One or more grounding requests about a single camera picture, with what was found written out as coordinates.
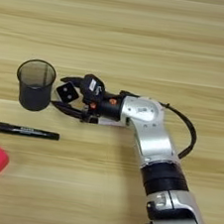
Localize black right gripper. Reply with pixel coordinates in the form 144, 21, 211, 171
49, 72, 127, 128

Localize black and white cube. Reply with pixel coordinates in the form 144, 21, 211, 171
54, 80, 81, 106

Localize black marker pen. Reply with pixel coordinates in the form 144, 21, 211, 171
0, 121, 61, 142

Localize black mesh pen cup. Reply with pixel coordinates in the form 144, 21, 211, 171
12, 56, 59, 115

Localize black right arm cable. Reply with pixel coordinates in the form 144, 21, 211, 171
112, 89, 202, 162

